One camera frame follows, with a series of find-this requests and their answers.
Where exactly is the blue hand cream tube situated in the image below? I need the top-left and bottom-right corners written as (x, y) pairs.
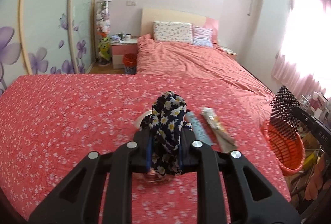
top-left (185, 110), bottom-right (214, 146)

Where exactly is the snack wrapper packet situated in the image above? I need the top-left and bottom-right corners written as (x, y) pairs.
top-left (201, 107), bottom-right (237, 153)

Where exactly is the black foam net sleeve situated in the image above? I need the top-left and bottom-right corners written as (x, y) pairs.
top-left (269, 85), bottom-right (300, 140)

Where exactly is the black daisy print cloth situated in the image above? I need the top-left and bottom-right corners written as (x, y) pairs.
top-left (145, 91), bottom-right (192, 175)

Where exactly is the red white paper cup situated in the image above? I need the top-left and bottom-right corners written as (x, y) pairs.
top-left (135, 110), bottom-right (152, 130)

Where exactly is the person right hand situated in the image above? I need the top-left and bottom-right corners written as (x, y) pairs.
top-left (305, 153), bottom-right (326, 200)

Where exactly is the cluttered desk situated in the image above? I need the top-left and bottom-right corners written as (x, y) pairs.
top-left (299, 92), bottom-right (330, 123)

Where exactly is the orange plastic laundry basket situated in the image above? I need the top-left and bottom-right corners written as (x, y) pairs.
top-left (261, 119), bottom-right (305, 176)

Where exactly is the pink window curtain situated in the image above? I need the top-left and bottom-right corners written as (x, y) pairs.
top-left (272, 0), bottom-right (330, 98)

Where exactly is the salmon pink bed duvet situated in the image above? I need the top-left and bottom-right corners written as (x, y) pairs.
top-left (136, 33), bottom-right (276, 121)

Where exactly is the red floral tablecloth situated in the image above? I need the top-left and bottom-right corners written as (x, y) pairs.
top-left (1, 74), bottom-right (290, 218)

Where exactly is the right nightstand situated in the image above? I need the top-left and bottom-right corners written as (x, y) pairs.
top-left (222, 47), bottom-right (237, 60)

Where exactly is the small orange waste bin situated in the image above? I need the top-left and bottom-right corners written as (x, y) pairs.
top-left (123, 53), bottom-right (137, 74)

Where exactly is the pink striped pillow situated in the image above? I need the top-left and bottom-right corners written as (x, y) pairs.
top-left (192, 26), bottom-right (213, 47)

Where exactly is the floral white pillow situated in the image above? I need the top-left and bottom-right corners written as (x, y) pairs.
top-left (153, 21), bottom-right (193, 44)

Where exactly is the pink left nightstand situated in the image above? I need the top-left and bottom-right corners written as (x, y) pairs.
top-left (110, 39), bottom-right (138, 69)

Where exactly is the plush toy display tube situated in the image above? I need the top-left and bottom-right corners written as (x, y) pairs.
top-left (95, 0), bottom-right (111, 66)

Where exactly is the beige pink headboard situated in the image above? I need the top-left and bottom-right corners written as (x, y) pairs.
top-left (140, 8), bottom-right (219, 40)

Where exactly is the floral glass wardrobe door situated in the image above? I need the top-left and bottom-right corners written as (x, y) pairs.
top-left (1, 0), bottom-right (95, 91)

